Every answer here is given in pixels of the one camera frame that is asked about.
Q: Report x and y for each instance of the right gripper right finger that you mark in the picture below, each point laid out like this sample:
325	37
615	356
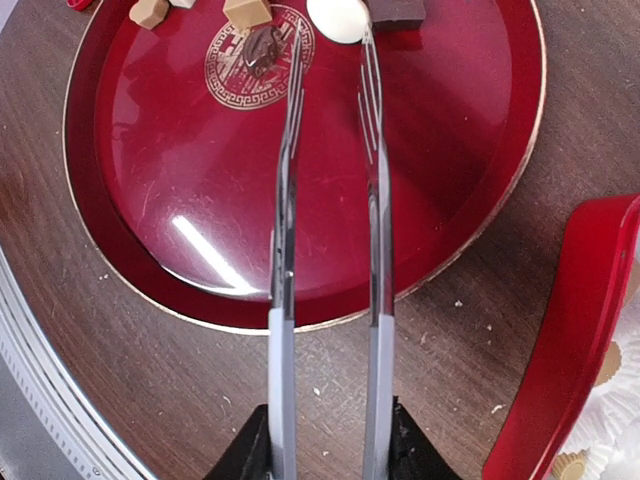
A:
412	455

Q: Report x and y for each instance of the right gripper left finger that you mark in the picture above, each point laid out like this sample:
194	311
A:
248	457

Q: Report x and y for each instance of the metal serving tongs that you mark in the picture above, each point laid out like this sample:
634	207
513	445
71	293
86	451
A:
281	317

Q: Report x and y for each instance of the tan round chocolate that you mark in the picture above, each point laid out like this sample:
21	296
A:
570	466
611	364

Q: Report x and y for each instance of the white oval chocolate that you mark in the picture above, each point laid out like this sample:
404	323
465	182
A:
341	21

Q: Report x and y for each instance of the red chocolate box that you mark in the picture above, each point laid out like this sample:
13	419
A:
590	283

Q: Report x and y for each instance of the dark chocolate on emblem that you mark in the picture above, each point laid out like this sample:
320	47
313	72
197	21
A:
262	49

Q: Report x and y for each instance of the dark square chocolate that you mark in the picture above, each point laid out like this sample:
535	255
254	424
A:
397	15

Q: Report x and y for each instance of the tan square chocolate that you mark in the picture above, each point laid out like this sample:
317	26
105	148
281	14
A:
245	14

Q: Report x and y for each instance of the white paper cups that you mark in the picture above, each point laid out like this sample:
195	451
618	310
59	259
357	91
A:
608	426

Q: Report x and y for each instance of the round red tray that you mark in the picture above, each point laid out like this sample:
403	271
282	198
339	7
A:
171	152

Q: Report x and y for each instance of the red box lid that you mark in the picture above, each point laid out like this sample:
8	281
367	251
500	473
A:
79	5

